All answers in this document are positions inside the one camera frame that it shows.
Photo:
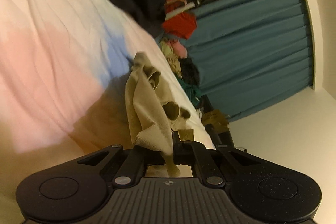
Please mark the red cloth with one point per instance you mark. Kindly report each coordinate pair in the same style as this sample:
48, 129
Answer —
181, 24

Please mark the khaki pants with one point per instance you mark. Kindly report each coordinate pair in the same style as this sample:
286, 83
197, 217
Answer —
147, 108

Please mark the black armchair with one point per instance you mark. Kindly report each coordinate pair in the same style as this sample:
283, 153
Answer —
223, 137

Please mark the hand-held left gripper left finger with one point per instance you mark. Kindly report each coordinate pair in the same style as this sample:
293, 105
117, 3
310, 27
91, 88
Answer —
136, 158

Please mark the beige yellow cloth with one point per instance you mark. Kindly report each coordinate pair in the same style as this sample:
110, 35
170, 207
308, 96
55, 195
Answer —
172, 62

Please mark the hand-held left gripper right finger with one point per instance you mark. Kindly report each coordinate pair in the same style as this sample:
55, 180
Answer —
176, 150

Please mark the pink cloth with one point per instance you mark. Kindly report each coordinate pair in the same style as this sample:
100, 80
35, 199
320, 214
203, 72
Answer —
179, 49

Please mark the green garment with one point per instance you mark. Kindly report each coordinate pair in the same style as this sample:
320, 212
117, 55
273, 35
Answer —
194, 92

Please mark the black clothes pile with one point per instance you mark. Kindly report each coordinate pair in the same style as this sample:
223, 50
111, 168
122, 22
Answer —
189, 70

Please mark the brown paper bag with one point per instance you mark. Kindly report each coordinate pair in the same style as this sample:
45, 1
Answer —
215, 117

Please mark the pastel bed duvet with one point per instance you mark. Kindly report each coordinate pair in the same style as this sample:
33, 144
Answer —
52, 43

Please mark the wide blue curtain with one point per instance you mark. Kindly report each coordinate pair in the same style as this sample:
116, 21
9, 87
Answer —
249, 56

